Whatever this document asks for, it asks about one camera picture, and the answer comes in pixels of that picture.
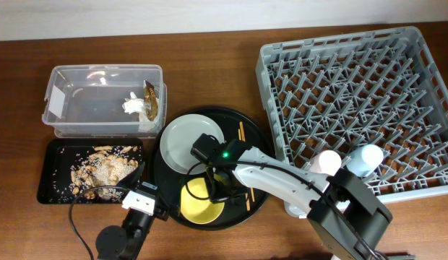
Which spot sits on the round black tray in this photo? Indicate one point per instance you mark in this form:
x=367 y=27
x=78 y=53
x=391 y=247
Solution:
x=234 y=213

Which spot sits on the yellow bowl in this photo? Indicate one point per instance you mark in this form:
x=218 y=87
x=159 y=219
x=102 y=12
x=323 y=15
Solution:
x=198 y=211

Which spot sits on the grey plate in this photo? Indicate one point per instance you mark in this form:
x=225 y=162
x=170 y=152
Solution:
x=180 y=134

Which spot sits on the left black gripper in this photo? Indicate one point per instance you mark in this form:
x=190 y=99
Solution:
x=162 y=211

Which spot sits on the gold snack wrapper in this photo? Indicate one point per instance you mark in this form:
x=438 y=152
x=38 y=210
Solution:
x=150 y=101

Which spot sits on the grey dishwasher rack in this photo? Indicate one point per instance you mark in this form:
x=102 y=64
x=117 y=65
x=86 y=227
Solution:
x=342 y=92

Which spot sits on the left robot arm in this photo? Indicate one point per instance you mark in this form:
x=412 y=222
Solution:
x=126 y=241

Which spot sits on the pink cup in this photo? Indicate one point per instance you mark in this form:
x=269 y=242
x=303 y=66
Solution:
x=327 y=162

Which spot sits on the food scraps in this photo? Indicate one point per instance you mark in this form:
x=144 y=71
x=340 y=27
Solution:
x=80 y=168

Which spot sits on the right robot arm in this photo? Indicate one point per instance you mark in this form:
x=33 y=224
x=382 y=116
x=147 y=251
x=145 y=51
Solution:
x=345 y=214

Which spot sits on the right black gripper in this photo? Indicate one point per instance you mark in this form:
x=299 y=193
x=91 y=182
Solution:
x=216 y=194

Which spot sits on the blue cup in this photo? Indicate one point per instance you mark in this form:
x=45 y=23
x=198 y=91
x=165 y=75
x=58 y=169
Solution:
x=365 y=160

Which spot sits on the black rectangular tray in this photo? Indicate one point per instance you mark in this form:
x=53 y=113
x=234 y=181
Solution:
x=54 y=162

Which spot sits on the clear plastic bin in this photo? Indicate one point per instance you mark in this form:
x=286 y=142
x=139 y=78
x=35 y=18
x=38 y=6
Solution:
x=87 y=100

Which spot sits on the white napkin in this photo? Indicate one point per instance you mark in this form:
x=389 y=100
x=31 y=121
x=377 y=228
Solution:
x=136 y=107

